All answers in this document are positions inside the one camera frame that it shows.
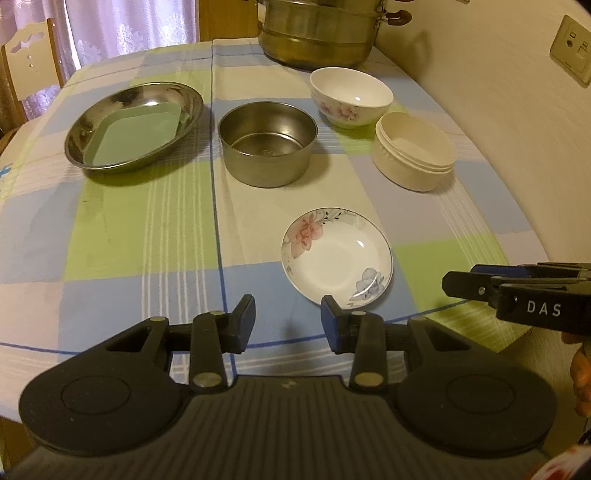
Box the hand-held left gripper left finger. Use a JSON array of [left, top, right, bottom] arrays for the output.
[[104, 294, 256, 393]]

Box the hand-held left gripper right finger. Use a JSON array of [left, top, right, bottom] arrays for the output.
[[321, 295, 467, 393]]

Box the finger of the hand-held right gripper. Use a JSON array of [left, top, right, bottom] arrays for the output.
[[470, 262, 591, 280], [442, 271, 509, 306]]

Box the small floral ceramic plate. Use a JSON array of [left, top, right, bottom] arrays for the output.
[[281, 207, 394, 306]]

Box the white ribbed plastic bowl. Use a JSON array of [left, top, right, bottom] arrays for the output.
[[372, 112, 456, 192]]

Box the steel bowl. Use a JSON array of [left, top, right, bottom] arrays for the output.
[[218, 102, 318, 188]]

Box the green square plate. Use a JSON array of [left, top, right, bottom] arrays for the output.
[[84, 102, 189, 167]]

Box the white floral ceramic bowl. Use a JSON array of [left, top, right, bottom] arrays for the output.
[[309, 67, 394, 129]]

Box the round steel plate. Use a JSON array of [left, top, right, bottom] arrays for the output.
[[64, 82, 205, 174]]

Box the person's right hand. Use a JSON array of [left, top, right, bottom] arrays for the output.
[[561, 330, 591, 418]]

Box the checked tablecloth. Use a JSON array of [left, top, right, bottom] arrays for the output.
[[0, 34, 550, 418]]

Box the red patterned white clothing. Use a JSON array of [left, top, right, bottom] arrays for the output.
[[531, 443, 591, 480]]

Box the steel steamer pot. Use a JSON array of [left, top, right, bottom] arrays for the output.
[[256, 0, 413, 71]]

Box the purple lace curtain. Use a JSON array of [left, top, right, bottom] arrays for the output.
[[0, 0, 200, 134]]

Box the wooden chair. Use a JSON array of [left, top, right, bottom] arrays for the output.
[[0, 18, 66, 153]]

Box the beige multi-port wall socket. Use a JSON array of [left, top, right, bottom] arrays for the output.
[[549, 14, 591, 87]]

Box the wooden wall panel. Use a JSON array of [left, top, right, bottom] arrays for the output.
[[198, 0, 260, 43]]

